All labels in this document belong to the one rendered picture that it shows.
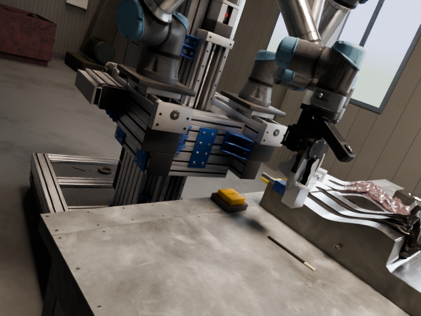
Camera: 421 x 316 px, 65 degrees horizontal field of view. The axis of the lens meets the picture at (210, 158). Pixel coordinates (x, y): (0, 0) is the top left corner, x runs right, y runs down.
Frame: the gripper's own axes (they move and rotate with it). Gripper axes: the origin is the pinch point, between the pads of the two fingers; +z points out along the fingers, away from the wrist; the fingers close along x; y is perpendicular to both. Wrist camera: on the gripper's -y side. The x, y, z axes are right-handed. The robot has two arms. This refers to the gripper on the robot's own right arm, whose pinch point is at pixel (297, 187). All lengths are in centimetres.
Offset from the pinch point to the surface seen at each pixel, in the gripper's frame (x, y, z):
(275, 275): 13.7, -10.7, 15.1
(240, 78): -326, 328, 6
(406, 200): -96, -5, 10
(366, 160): -294, 85, 32
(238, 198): 2.5, 13.8, 11.4
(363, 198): -45.2, -2.0, 6.1
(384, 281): -10.1, -25.1, 12.1
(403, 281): -10.1, -28.2, 9.4
